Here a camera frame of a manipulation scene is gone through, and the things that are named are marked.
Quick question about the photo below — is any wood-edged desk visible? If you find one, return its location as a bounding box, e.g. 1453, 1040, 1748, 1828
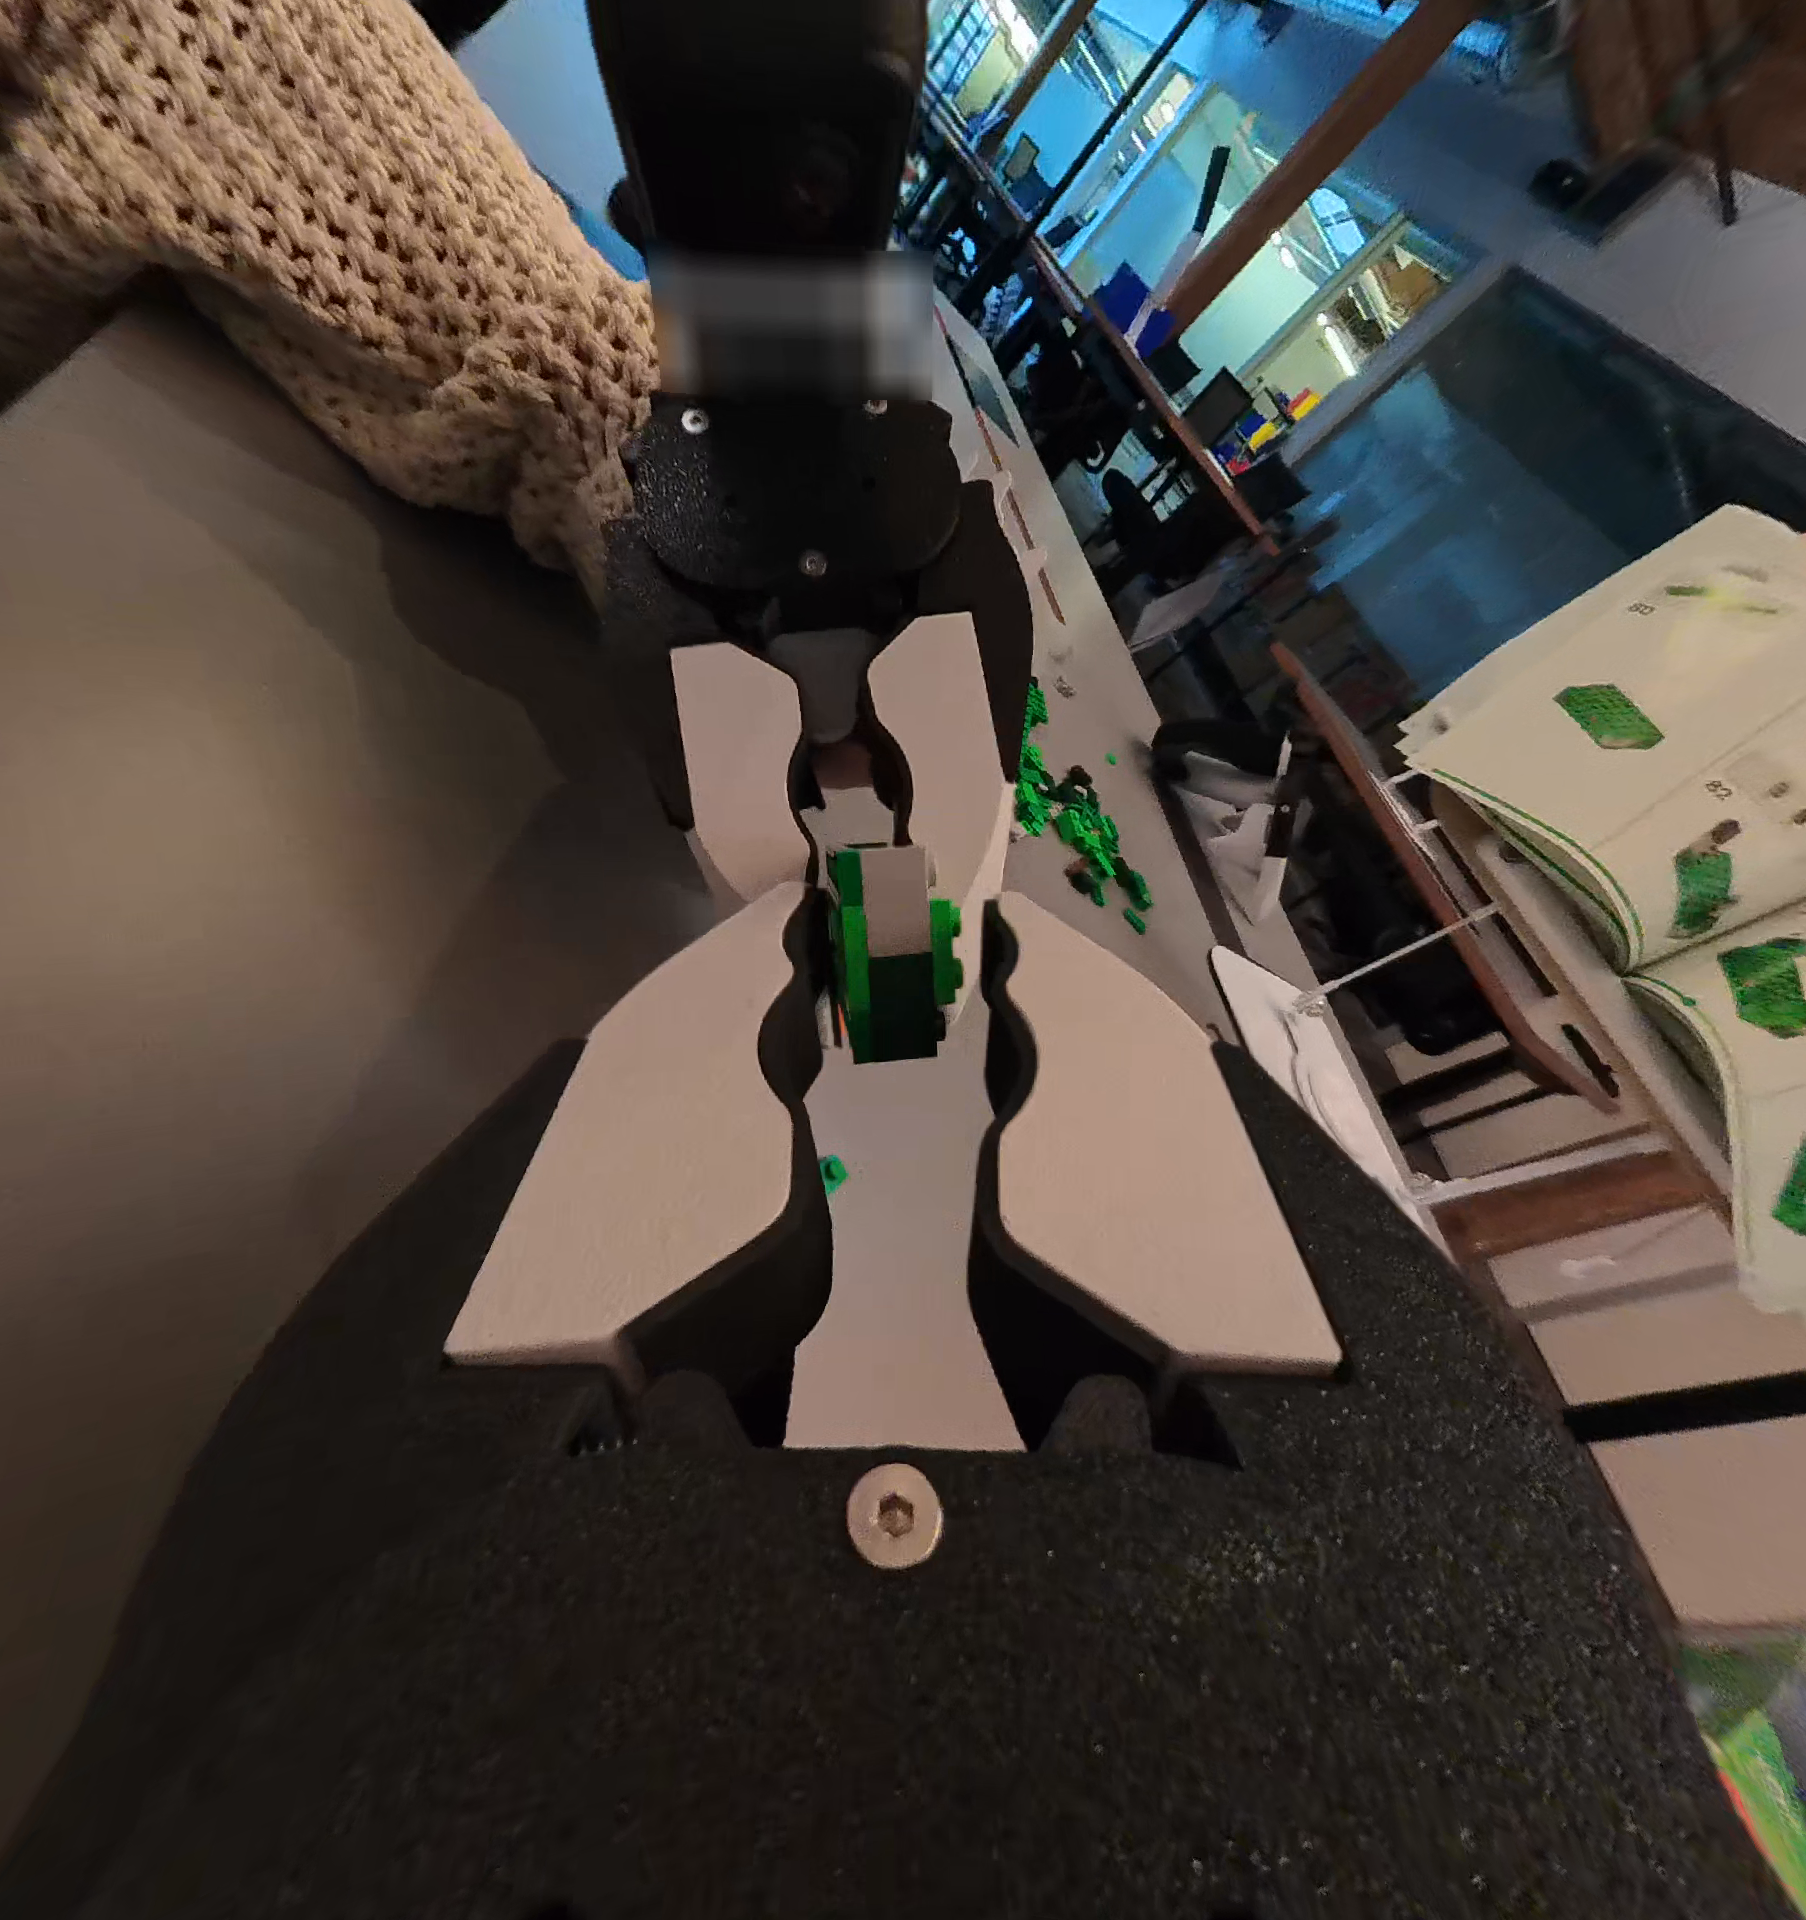
1269, 636, 1626, 1112

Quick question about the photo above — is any black and white device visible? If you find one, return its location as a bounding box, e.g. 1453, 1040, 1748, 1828
1150, 717, 1317, 919

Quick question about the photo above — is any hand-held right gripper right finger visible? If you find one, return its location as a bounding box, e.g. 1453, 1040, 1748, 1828
970, 894, 1346, 1449

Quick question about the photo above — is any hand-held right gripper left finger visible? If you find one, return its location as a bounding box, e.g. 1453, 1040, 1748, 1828
442, 881, 840, 1449

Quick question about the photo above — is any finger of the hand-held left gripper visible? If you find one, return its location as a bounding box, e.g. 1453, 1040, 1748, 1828
669, 644, 831, 907
865, 609, 1020, 1025

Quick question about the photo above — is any person's left forearm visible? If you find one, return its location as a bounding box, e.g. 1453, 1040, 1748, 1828
0, 0, 657, 571

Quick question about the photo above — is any lego instruction booklet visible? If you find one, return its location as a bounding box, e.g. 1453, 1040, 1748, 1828
1399, 505, 1806, 1337

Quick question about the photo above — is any wooden support column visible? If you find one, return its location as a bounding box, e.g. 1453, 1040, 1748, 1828
1165, 0, 1475, 324

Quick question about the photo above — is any green lego assembly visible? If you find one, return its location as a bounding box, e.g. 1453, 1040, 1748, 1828
820, 842, 972, 1067

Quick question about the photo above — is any black office chair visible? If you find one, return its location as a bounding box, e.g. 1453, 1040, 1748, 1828
1099, 465, 1236, 587

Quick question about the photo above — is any white flat panel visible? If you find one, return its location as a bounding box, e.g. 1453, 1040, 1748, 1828
937, 291, 1027, 452

